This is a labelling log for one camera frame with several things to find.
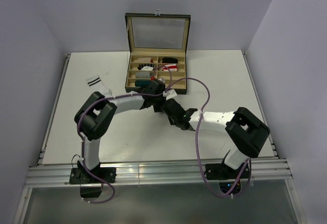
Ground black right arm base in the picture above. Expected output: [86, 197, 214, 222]
[204, 163, 251, 195]

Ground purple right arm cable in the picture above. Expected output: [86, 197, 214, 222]
[163, 77, 252, 199]

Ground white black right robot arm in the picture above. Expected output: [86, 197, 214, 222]
[160, 99, 270, 178]

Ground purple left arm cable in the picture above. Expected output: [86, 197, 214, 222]
[78, 65, 172, 205]

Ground rolled black white sock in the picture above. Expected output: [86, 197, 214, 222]
[137, 64, 155, 71]

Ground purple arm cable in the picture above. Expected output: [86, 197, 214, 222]
[78, 65, 172, 205]
[163, 77, 252, 199]

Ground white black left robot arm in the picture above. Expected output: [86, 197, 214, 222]
[74, 78, 166, 183]

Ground aluminium table frame rail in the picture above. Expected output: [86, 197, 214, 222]
[24, 158, 293, 188]

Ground red white striped sock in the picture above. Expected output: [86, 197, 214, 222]
[161, 64, 178, 72]

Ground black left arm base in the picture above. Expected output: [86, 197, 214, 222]
[68, 167, 116, 199]

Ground black compartment storage box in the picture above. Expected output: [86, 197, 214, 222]
[125, 11, 191, 95]

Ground rolled grey sock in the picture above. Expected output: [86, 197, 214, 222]
[135, 71, 154, 79]

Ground rolled teal sock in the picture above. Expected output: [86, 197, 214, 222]
[134, 80, 151, 87]

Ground white sock black stripes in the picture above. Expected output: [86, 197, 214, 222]
[86, 75, 112, 97]

